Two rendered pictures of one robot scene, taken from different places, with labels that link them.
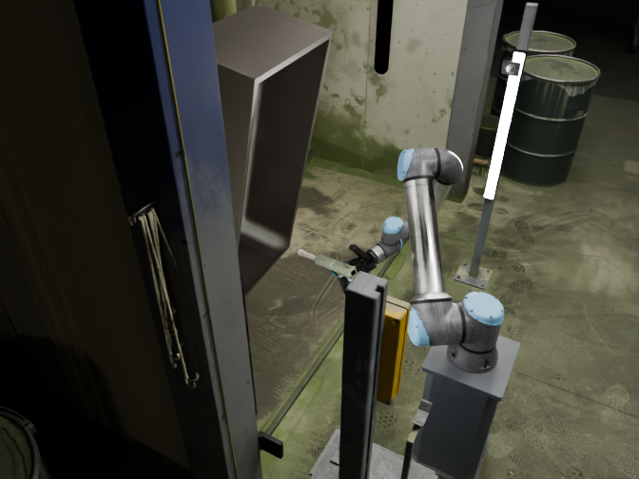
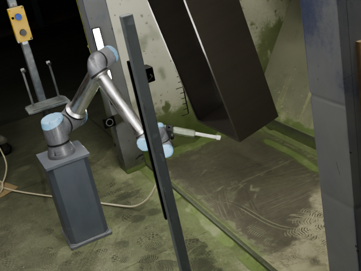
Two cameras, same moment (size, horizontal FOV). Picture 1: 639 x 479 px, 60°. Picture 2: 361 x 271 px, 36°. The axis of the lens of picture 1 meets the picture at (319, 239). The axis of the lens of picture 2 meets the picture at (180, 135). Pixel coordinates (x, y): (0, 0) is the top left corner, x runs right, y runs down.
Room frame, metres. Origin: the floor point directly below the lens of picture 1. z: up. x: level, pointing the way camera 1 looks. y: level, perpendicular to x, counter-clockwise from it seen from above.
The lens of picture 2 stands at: (4.33, -2.72, 2.04)
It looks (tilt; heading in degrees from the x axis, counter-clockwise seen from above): 23 degrees down; 130
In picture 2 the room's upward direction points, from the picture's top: 12 degrees counter-clockwise
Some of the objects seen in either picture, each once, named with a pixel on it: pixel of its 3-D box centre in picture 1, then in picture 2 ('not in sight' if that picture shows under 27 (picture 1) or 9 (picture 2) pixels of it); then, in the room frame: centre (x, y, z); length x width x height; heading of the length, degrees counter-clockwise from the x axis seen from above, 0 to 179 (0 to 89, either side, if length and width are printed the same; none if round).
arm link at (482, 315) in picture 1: (477, 320); (55, 128); (1.46, -0.59, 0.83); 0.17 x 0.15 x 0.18; 96
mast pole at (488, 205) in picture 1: (497, 162); (164, 182); (2.69, -0.98, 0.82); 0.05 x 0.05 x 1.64; 61
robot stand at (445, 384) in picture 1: (459, 406); (74, 194); (1.47, -0.59, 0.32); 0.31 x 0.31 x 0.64; 61
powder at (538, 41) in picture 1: (539, 42); not in sight; (4.67, -1.83, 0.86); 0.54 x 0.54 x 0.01
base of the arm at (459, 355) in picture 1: (474, 345); (59, 147); (1.47, -0.59, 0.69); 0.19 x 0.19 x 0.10
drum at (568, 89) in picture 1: (544, 123); not in sight; (4.02, -1.76, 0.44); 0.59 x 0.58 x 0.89; 166
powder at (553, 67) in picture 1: (558, 69); not in sight; (4.02, -1.76, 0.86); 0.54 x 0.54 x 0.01
